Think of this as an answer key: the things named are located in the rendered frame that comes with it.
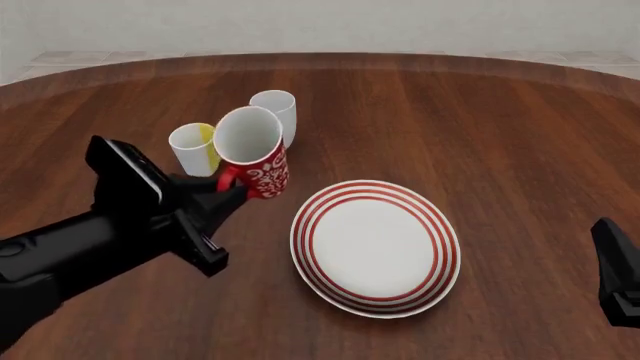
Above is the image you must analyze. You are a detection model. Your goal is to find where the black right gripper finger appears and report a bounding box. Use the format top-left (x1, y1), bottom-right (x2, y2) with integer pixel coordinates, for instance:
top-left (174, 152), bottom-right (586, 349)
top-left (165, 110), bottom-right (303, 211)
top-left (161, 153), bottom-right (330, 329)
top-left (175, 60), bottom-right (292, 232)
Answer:
top-left (590, 216), bottom-right (640, 298)

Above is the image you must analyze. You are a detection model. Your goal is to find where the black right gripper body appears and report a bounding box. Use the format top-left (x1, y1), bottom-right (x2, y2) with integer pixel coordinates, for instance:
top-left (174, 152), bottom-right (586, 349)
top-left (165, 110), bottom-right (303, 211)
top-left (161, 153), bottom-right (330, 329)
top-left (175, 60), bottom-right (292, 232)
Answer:
top-left (597, 288), bottom-right (640, 329)

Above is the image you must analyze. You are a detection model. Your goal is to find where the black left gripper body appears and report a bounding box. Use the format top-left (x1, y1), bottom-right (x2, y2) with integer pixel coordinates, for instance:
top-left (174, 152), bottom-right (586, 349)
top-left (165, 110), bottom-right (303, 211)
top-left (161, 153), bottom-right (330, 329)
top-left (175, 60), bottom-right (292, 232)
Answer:
top-left (158, 186), bottom-right (231, 279)

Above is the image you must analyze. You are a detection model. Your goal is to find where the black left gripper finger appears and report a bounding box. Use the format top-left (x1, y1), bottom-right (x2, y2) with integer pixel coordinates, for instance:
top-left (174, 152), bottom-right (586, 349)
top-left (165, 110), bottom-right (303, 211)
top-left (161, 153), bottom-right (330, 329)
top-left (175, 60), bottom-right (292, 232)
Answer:
top-left (168, 173), bottom-right (222, 193)
top-left (192, 186), bottom-right (251, 240)

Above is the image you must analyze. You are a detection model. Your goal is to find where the red mug with white pattern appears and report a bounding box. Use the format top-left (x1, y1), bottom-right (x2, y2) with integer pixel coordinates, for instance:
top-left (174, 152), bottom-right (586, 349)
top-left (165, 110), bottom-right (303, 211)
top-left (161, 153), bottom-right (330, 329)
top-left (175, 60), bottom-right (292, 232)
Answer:
top-left (213, 105), bottom-right (292, 201)

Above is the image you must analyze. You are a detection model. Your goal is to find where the white mug with yellow stripe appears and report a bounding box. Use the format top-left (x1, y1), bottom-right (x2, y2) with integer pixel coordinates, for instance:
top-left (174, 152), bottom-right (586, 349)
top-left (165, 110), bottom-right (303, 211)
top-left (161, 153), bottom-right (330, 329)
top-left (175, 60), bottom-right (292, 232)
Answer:
top-left (168, 122), bottom-right (223, 178)

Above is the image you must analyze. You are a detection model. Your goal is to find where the plain white mug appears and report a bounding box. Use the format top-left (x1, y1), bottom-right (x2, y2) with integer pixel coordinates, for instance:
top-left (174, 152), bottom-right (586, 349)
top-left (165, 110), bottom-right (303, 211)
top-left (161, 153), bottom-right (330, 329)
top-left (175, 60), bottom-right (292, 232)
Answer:
top-left (248, 89), bottom-right (298, 150)

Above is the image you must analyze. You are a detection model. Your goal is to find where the white plate with red rings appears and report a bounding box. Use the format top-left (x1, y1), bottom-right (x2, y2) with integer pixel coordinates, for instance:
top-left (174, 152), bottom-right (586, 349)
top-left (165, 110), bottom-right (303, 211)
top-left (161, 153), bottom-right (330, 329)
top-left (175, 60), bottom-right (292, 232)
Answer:
top-left (289, 179), bottom-right (462, 321)

